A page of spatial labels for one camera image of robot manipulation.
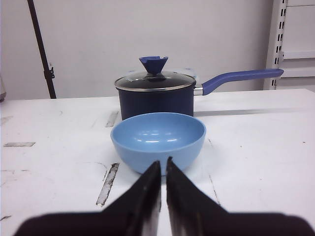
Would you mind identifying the white slotted shelf upright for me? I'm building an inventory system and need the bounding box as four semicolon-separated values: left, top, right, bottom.
263;0;315;90

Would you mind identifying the light blue bowl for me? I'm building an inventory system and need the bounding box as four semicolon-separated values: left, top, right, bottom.
110;112;207;175

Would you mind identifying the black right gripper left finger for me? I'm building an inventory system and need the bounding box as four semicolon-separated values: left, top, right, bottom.
15;161;161;236

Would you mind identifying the glass lid blue knob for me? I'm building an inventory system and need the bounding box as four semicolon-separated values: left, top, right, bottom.
114;56;196;92

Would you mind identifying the black tripod pole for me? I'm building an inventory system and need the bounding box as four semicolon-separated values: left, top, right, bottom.
27;0;57;99

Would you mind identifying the dark blue saucepan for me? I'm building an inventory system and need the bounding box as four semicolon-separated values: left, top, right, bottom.
117;69;284;119

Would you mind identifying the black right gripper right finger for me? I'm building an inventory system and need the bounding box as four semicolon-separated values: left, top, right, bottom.
166;158;315;236

